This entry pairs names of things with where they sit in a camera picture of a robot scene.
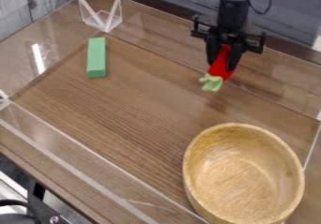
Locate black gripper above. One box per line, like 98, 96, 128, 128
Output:
190, 14, 267, 71

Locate red plush strawberry toy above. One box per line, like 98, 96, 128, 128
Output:
200, 44, 233, 92

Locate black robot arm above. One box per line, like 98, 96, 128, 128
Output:
190, 0, 267, 72

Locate green rectangular block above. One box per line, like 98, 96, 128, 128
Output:
87, 37, 107, 78

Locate clear acrylic tray walls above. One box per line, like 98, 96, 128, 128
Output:
0, 1, 321, 224

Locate wooden bowl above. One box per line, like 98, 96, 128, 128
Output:
182, 123, 305, 224

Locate black cable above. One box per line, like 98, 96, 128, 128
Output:
0, 199, 33, 224

